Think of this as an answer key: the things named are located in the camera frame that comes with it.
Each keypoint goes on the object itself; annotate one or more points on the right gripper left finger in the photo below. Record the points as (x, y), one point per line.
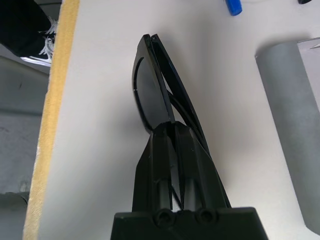
(155, 175)

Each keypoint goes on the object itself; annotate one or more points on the black and white sneaker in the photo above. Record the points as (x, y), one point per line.
(20, 25)

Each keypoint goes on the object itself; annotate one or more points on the black sunglasses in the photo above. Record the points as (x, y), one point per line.
(147, 95)

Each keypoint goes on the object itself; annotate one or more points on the grey open glasses case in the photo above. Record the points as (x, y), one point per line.
(287, 100)

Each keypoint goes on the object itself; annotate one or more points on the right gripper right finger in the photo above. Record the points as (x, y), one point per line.
(202, 180)

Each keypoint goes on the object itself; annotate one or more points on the blue-capped whiteboard marker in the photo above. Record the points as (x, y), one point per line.
(233, 7)

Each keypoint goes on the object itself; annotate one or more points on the black white-laced sneaker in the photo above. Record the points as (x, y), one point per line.
(48, 47)

